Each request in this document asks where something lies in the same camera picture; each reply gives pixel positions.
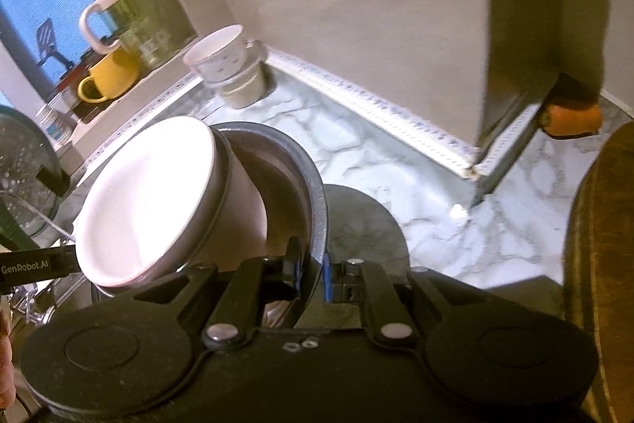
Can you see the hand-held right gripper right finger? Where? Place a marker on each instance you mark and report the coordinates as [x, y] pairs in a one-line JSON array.
[[327, 274]]

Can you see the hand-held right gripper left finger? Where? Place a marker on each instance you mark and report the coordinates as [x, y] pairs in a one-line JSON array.
[[297, 264]]

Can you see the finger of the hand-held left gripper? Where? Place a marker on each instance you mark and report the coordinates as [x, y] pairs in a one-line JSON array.
[[67, 260]]

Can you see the white bowl pink rim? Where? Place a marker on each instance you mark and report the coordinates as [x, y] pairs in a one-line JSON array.
[[148, 205]]

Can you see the person's left hand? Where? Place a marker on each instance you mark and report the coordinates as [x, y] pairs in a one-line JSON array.
[[5, 353]]

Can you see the chrome faucet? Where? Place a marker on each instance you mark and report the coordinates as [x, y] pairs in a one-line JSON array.
[[32, 306]]

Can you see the perforated steel basin green rim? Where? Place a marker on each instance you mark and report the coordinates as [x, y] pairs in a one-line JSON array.
[[20, 165]]

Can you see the white plastic jar blue label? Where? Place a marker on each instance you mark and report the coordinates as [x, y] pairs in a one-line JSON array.
[[54, 125]]

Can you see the dark brown box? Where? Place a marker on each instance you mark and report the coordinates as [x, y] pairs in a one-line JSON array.
[[84, 108]]

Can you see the white patterned trim strip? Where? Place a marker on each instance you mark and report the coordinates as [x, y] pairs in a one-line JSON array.
[[371, 106]]

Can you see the small beige plastic container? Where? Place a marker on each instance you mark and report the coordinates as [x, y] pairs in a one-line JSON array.
[[245, 86]]

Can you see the yellow mug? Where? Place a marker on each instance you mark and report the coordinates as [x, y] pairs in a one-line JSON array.
[[114, 76]]

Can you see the white floral bowl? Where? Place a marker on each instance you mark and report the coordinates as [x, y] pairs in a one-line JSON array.
[[218, 54]]

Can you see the black phone stand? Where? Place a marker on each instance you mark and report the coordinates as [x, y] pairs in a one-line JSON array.
[[44, 36]]

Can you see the round wooden chopping block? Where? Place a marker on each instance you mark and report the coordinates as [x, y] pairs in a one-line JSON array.
[[604, 229]]

